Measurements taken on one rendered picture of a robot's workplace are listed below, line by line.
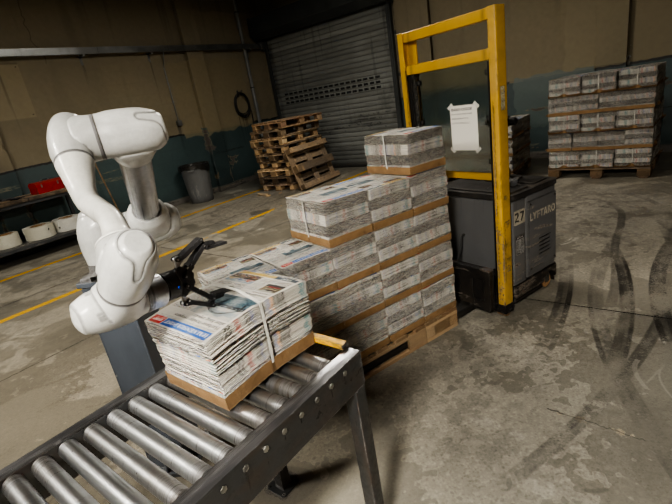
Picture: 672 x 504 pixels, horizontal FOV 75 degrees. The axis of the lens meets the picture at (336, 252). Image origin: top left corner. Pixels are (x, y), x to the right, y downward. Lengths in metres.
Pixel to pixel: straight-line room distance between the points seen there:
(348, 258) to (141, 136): 1.23
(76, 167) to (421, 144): 1.74
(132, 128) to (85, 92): 7.51
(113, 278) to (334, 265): 1.41
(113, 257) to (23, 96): 7.68
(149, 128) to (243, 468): 0.97
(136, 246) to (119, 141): 0.54
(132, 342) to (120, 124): 0.99
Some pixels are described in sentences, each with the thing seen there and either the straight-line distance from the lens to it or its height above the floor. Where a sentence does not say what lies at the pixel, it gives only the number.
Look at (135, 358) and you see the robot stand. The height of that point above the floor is 0.63.
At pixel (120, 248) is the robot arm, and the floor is 1.32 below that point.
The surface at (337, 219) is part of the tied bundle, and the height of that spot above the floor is 0.96.
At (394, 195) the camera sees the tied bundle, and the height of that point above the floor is 0.99.
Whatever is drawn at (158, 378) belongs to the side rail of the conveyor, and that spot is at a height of 0.80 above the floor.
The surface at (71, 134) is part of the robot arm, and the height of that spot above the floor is 1.55.
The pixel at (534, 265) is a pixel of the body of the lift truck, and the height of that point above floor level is 0.23.
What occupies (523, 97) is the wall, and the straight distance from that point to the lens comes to 8.40.
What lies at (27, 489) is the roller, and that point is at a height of 0.80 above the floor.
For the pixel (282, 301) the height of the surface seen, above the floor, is 1.00.
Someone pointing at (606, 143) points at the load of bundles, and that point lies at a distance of 6.60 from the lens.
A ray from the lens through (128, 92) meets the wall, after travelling 9.28.
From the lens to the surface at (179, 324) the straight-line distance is 1.27.
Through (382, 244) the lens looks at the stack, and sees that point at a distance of 2.40.
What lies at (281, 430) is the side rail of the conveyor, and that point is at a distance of 1.18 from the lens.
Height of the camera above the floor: 1.53
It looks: 19 degrees down
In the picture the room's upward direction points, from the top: 10 degrees counter-clockwise
